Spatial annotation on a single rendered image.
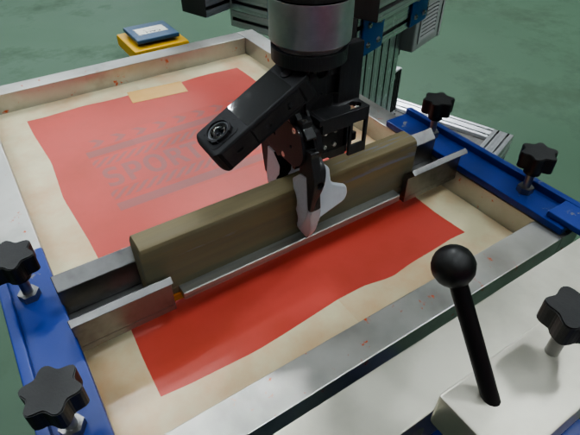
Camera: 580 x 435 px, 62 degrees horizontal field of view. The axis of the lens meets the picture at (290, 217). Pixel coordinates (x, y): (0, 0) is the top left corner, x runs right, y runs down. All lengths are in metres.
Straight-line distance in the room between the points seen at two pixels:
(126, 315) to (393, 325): 0.26
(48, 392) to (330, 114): 0.33
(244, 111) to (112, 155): 0.39
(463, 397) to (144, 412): 0.28
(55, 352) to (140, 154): 0.39
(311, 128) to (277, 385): 0.24
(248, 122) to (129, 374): 0.27
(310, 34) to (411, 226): 0.32
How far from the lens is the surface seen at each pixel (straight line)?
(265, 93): 0.45
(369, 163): 0.58
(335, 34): 0.44
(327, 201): 0.53
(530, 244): 0.62
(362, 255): 0.60
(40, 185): 0.79
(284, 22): 0.43
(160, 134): 0.84
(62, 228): 0.69
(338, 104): 0.50
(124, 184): 0.74
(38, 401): 0.40
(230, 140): 0.44
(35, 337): 0.52
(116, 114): 0.93
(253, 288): 0.56
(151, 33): 1.23
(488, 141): 2.35
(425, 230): 0.65
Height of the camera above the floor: 1.38
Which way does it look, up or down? 41 degrees down
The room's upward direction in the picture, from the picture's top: straight up
